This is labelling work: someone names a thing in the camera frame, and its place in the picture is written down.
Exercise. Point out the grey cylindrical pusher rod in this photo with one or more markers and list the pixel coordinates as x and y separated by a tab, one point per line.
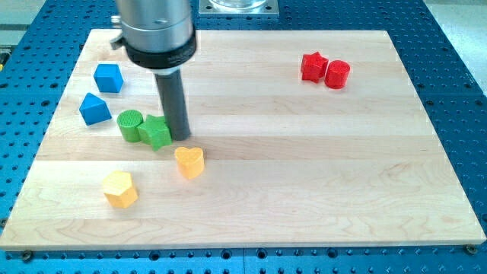
170	89

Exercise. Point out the green star block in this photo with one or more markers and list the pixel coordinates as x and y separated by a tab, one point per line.
155	132

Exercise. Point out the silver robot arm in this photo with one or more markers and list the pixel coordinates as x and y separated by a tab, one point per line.
159	35

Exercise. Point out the red star block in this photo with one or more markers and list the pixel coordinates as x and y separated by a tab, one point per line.
313	67

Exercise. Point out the green cylinder block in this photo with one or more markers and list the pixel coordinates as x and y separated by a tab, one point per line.
128	122

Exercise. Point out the blue cube block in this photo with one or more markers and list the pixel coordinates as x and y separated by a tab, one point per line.
108	78

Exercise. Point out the yellow heart block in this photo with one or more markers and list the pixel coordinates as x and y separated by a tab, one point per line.
190	161

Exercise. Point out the blue triangular prism block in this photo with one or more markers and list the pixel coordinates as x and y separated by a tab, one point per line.
94	110

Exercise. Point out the yellow hexagon block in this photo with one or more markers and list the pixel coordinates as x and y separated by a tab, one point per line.
119	189

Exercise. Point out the wooden board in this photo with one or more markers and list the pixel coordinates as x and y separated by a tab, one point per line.
288	163

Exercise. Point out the red cylinder block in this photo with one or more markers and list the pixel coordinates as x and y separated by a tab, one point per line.
337	74

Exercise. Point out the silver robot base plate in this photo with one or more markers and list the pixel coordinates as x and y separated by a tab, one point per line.
238	8

